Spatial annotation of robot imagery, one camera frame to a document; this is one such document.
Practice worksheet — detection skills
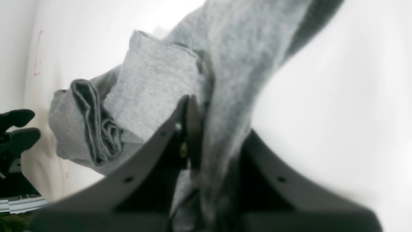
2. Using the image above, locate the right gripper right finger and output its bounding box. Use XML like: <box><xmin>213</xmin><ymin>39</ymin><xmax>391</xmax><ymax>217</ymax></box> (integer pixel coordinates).
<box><xmin>238</xmin><ymin>131</ymin><xmax>383</xmax><ymax>232</ymax></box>

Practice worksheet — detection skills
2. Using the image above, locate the grey T-shirt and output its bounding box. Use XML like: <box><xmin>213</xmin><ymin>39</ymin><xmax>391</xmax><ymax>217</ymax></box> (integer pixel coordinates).
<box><xmin>48</xmin><ymin>0</ymin><xmax>343</xmax><ymax>232</ymax></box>

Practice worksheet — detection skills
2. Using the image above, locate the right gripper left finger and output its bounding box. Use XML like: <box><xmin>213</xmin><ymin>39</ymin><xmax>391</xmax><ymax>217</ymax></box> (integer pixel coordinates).
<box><xmin>29</xmin><ymin>95</ymin><xmax>203</xmax><ymax>232</ymax></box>

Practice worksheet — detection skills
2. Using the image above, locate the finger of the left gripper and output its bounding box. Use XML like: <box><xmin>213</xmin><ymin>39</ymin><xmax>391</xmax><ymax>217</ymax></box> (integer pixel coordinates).
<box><xmin>0</xmin><ymin>109</ymin><xmax>35</xmax><ymax>132</ymax></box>
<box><xmin>0</xmin><ymin>128</ymin><xmax>41</xmax><ymax>161</ymax></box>

